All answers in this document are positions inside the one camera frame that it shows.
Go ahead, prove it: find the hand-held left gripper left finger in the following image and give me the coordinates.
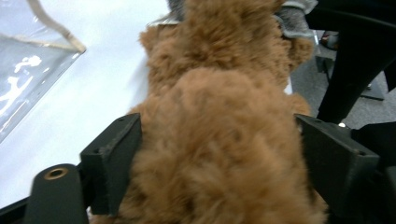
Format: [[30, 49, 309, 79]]
[[79, 112, 143, 217]]

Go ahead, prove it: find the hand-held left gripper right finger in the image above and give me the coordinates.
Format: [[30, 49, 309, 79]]
[[293, 113, 381, 218]]

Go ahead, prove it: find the brown teddy bear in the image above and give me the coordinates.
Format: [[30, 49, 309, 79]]
[[90, 0, 328, 224]]

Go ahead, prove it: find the clear plastic bag beige trim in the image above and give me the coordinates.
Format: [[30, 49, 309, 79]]
[[0, 0, 87, 144]]

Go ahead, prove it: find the white table sheet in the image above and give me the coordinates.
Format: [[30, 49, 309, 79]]
[[0, 0, 171, 209]]

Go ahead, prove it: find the black office chair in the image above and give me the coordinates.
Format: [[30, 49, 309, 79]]
[[306, 0, 396, 124]]

